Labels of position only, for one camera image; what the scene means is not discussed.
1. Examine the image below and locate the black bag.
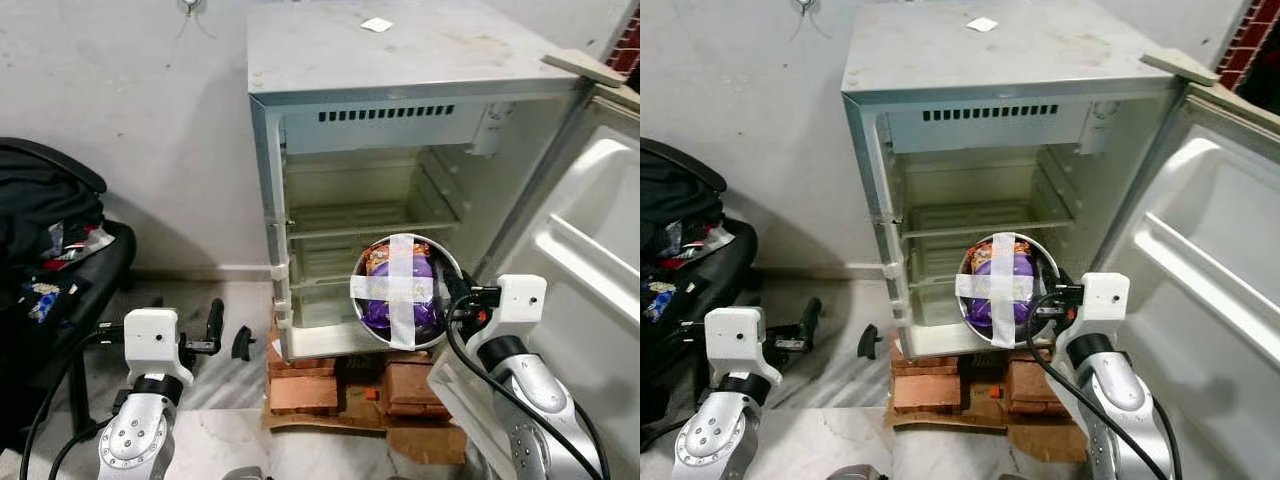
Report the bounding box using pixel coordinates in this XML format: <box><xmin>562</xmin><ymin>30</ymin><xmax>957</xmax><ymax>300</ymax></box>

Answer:
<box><xmin>0</xmin><ymin>164</ymin><xmax>107</xmax><ymax>267</ymax></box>
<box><xmin>640</xmin><ymin>164</ymin><xmax>727</xmax><ymax>262</ymax></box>

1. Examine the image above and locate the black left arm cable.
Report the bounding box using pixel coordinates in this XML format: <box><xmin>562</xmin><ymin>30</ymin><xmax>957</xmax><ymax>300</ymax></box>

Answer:
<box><xmin>640</xmin><ymin>320</ymin><xmax>713</xmax><ymax>453</ymax></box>
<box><xmin>18</xmin><ymin>330</ymin><xmax>127</xmax><ymax>480</ymax></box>

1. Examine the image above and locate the black office chair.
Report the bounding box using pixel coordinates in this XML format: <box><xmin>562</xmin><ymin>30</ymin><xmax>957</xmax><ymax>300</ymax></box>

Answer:
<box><xmin>640</xmin><ymin>137</ymin><xmax>759</xmax><ymax>423</ymax></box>
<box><xmin>0</xmin><ymin>137</ymin><xmax>139</xmax><ymax>453</ymax></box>

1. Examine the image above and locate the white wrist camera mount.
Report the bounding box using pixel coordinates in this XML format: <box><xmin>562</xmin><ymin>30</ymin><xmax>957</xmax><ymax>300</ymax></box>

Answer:
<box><xmin>123</xmin><ymin>308</ymin><xmax>182</xmax><ymax>381</ymax></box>
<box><xmin>1075</xmin><ymin>272</ymin><xmax>1132</xmax><ymax>339</ymax></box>
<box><xmin>704</xmin><ymin>306</ymin><xmax>767</xmax><ymax>379</ymax></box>
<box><xmin>496</xmin><ymin>275</ymin><xmax>549</xmax><ymax>341</ymax></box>

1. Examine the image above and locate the clear fridge shelf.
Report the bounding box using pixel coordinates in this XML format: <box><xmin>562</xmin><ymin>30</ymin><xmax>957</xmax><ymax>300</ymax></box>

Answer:
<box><xmin>899</xmin><ymin>195</ymin><xmax>1077</xmax><ymax>240</ymax></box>
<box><xmin>286</xmin><ymin>195</ymin><xmax>464</xmax><ymax>242</ymax></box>

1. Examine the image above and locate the red brick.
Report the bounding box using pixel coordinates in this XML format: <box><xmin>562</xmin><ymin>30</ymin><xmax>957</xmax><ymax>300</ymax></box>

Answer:
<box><xmin>889</xmin><ymin>355</ymin><xmax>962</xmax><ymax>414</ymax></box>
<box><xmin>267</xmin><ymin>355</ymin><xmax>342</xmax><ymax>417</ymax></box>
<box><xmin>384</xmin><ymin>355</ymin><xmax>443</xmax><ymax>420</ymax></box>
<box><xmin>1004</xmin><ymin>355</ymin><xmax>1063</xmax><ymax>417</ymax></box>

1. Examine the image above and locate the brown cardboard sheet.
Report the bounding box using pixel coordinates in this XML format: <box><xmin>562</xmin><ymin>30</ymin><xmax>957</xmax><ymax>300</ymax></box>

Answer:
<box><xmin>261</xmin><ymin>394</ymin><xmax>472</xmax><ymax>467</ymax></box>
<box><xmin>884</xmin><ymin>394</ymin><xmax>1092</xmax><ymax>464</ymax></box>

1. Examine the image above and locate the white fridge door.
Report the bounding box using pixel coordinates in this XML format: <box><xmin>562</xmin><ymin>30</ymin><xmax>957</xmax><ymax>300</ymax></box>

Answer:
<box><xmin>1088</xmin><ymin>84</ymin><xmax>1280</xmax><ymax>480</ymax></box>
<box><xmin>428</xmin><ymin>84</ymin><xmax>641</xmax><ymax>480</ymax></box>

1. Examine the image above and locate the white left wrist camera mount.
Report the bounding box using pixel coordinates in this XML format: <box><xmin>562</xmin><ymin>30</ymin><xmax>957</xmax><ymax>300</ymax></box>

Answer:
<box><xmin>123</xmin><ymin>308</ymin><xmax>182</xmax><ymax>381</ymax></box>
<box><xmin>704</xmin><ymin>306</ymin><xmax>767</xmax><ymax>379</ymax></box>

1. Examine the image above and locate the red white snack packet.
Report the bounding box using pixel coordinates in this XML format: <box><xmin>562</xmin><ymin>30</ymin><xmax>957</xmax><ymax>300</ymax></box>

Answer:
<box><xmin>44</xmin><ymin>224</ymin><xmax>117</xmax><ymax>267</ymax></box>
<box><xmin>659</xmin><ymin>221</ymin><xmax>737</xmax><ymax>267</ymax></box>

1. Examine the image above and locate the taped bowl with purple snack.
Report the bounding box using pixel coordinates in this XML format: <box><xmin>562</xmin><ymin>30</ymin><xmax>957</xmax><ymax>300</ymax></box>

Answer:
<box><xmin>956</xmin><ymin>231</ymin><xmax>1064</xmax><ymax>350</ymax></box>
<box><xmin>349</xmin><ymin>232</ymin><xmax>467</xmax><ymax>352</ymax></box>

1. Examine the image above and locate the red tiled column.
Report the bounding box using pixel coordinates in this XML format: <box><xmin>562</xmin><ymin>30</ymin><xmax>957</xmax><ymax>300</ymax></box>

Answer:
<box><xmin>1214</xmin><ymin>0</ymin><xmax>1280</xmax><ymax>93</ymax></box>
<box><xmin>604</xmin><ymin>8</ymin><xmax>641</xmax><ymax>83</ymax></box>

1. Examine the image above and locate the beige wooden block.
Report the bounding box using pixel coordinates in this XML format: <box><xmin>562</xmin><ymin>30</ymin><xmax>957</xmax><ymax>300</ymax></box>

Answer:
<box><xmin>542</xmin><ymin>47</ymin><xmax>627</xmax><ymax>90</ymax></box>
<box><xmin>1139</xmin><ymin>47</ymin><xmax>1224</xmax><ymax>87</ymax></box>

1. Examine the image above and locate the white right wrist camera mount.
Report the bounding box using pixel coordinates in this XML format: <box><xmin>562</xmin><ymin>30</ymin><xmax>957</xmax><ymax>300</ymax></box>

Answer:
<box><xmin>496</xmin><ymin>275</ymin><xmax>549</xmax><ymax>341</ymax></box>
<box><xmin>1075</xmin><ymin>272</ymin><xmax>1132</xmax><ymax>339</ymax></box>

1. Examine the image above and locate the blue snack packet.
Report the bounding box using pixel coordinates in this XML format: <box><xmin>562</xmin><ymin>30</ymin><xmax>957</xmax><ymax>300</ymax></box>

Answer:
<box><xmin>644</xmin><ymin>279</ymin><xmax>682</xmax><ymax>320</ymax></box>
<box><xmin>24</xmin><ymin>279</ymin><xmax>67</xmax><ymax>322</ymax></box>

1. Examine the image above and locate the small grey fridge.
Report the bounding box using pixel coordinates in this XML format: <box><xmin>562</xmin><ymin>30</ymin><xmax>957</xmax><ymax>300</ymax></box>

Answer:
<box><xmin>839</xmin><ymin>0</ymin><xmax>1203</xmax><ymax>360</ymax></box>
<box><xmin>246</xmin><ymin>0</ymin><xmax>603</xmax><ymax>362</ymax></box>

